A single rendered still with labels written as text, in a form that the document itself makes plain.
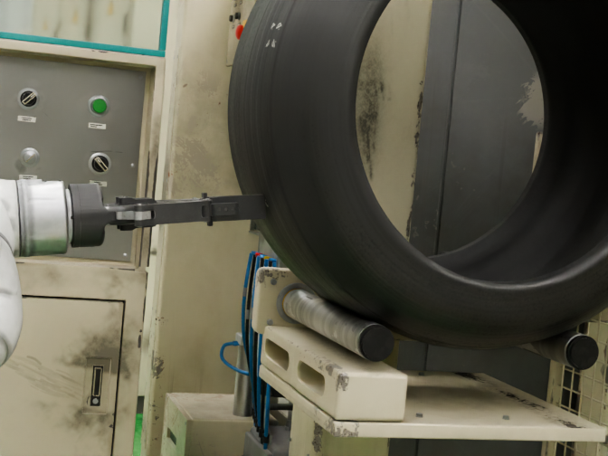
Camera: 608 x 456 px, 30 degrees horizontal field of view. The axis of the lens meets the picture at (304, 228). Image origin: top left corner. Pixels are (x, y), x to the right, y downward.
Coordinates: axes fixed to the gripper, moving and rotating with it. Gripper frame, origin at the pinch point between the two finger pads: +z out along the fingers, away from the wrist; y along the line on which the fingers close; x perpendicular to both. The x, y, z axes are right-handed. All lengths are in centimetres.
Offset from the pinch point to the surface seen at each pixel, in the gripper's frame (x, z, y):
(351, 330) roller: 15.3, 12.3, -6.1
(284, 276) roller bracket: 12.0, 12.7, 24.6
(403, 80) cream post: -16.5, 33.1, 26.8
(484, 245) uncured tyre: 8.4, 41.1, 16.1
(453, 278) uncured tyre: 8.8, 23.0, -12.9
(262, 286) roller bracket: 13.3, 9.4, 24.6
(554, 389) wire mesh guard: 34, 59, 28
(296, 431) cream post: 39, 17, 36
